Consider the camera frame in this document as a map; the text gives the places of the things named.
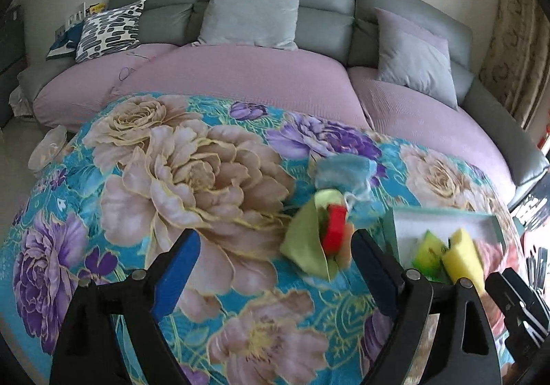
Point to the light blue cloth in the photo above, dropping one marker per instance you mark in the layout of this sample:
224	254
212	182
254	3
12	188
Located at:
343	170

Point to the lavender grey cushion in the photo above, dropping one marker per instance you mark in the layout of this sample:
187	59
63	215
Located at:
414	58

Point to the green and yellow sponge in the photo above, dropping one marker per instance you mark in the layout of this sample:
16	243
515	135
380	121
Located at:
462	256

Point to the dark cabinet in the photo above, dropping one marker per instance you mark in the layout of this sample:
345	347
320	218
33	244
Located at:
10	66

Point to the clear plastic bag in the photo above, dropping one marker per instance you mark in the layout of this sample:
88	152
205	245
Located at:
48	148

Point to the beige patterned curtain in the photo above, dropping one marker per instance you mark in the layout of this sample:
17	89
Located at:
515	45

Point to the plain grey cushion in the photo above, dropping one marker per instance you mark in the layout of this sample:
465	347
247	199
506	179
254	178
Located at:
251	13

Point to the white wall socket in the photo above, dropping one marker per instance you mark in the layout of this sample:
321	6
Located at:
79	15

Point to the black striped object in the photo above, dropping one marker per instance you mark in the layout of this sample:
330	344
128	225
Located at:
535	213

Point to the red sponge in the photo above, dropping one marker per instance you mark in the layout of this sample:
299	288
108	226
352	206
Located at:
335	230

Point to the black and white patterned cushion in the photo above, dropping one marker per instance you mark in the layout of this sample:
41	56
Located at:
109	30

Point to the floral printed blanket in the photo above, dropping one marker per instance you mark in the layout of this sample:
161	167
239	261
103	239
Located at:
193	174

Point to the pink fluffy cloth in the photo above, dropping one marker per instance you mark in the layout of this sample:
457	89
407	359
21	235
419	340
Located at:
494	256

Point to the grey sofa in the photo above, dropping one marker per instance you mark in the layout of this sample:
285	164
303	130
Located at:
326	23

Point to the light green cloth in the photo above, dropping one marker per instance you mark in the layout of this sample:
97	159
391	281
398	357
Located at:
305	243

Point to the teal cardboard box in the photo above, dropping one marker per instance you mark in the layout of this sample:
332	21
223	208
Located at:
438	221

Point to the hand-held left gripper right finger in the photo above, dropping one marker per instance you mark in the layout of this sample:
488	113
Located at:
374	269

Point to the pink bed sheet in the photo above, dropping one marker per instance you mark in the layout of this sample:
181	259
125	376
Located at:
258	75

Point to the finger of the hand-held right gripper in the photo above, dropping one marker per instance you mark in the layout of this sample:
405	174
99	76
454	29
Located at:
530	297
515	312

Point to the green tissue packet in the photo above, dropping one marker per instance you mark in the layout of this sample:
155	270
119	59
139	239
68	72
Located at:
429	254

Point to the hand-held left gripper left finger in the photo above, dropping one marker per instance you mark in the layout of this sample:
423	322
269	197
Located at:
178	269

